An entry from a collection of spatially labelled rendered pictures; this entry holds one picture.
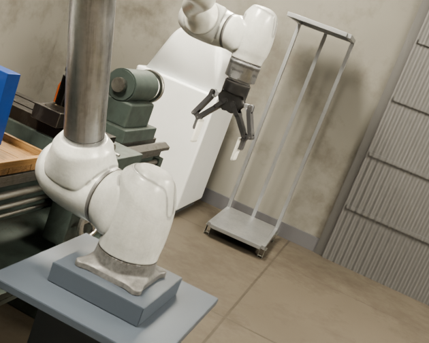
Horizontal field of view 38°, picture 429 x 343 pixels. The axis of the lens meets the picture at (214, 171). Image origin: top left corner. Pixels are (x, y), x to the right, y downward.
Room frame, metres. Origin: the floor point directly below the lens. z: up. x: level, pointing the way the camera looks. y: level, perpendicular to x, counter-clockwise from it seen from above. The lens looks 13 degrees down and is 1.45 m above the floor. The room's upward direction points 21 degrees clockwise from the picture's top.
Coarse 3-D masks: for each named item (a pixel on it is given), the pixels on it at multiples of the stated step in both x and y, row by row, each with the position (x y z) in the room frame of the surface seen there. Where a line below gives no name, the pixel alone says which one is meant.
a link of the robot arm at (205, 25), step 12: (192, 0) 1.37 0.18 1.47; (204, 0) 1.40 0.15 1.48; (180, 12) 1.80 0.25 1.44; (192, 12) 1.57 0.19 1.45; (204, 12) 1.70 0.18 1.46; (216, 12) 1.73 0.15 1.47; (228, 12) 1.77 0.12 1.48; (180, 24) 1.81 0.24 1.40; (192, 24) 1.73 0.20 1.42; (204, 24) 1.72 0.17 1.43; (216, 24) 1.73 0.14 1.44; (192, 36) 1.79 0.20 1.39; (204, 36) 1.74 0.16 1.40; (216, 36) 1.75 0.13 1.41
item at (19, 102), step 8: (16, 96) 2.09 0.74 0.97; (24, 96) 2.13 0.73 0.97; (16, 104) 1.98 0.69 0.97; (24, 104) 2.02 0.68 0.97; (32, 104) 2.06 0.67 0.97; (16, 112) 1.95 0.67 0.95; (24, 112) 1.94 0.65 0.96; (16, 120) 1.95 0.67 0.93; (24, 120) 1.94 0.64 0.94; (32, 120) 1.93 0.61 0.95; (40, 128) 1.92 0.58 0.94; (48, 128) 1.92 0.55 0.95; (112, 136) 2.03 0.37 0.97
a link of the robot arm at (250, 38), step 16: (240, 16) 1.75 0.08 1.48; (256, 16) 1.71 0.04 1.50; (272, 16) 1.72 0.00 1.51; (224, 32) 1.73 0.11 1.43; (240, 32) 1.71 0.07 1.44; (256, 32) 1.70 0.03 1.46; (272, 32) 1.73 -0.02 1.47; (224, 48) 1.77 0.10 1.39; (240, 48) 1.71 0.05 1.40; (256, 48) 1.70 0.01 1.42; (256, 64) 1.72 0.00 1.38
